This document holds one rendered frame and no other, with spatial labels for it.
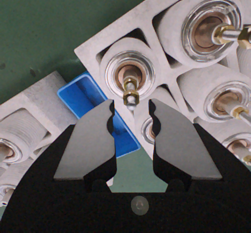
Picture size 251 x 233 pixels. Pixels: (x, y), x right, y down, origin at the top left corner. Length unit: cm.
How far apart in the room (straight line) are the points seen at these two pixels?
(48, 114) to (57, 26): 25
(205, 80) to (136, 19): 15
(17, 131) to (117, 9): 39
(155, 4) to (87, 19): 24
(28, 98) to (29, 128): 7
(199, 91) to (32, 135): 36
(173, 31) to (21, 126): 35
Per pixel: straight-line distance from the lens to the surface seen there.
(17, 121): 39
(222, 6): 23
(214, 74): 27
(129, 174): 82
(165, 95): 30
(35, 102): 39
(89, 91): 51
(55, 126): 40
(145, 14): 28
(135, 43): 21
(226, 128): 34
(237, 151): 35
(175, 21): 22
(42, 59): 54
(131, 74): 19
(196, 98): 27
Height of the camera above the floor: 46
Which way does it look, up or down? 60 degrees down
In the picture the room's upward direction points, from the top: 179 degrees counter-clockwise
